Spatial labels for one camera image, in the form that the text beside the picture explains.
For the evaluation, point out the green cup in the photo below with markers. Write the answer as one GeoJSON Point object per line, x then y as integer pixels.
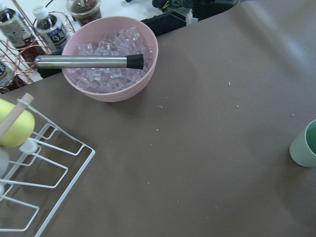
{"type": "Point", "coordinates": [303, 149]}

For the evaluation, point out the steel muddler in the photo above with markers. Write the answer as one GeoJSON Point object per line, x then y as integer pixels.
{"type": "Point", "coordinates": [89, 61]}

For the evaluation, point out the pink bowl with ice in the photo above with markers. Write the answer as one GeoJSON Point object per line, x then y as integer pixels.
{"type": "Point", "coordinates": [112, 36]}

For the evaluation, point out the iced coffee cup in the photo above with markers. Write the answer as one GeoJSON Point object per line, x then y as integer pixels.
{"type": "Point", "coordinates": [84, 11]}

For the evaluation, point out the dark drink bottle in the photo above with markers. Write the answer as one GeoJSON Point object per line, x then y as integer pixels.
{"type": "Point", "coordinates": [51, 28]}
{"type": "Point", "coordinates": [13, 26]}

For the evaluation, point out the yellow cup on rack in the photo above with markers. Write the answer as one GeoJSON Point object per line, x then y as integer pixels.
{"type": "Point", "coordinates": [21, 129]}

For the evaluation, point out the grey cup on rack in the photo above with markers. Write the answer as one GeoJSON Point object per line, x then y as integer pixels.
{"type": "Point", "coordinates": [4, 161]}

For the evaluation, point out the white wire cup rack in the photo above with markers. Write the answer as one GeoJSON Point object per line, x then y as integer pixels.
{"type": "Point", "coordinates": [39, 177]}

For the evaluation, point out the copper wire rack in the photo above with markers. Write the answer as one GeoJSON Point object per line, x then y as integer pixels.
{"type": "Point", "coordinates": [21, 59]}

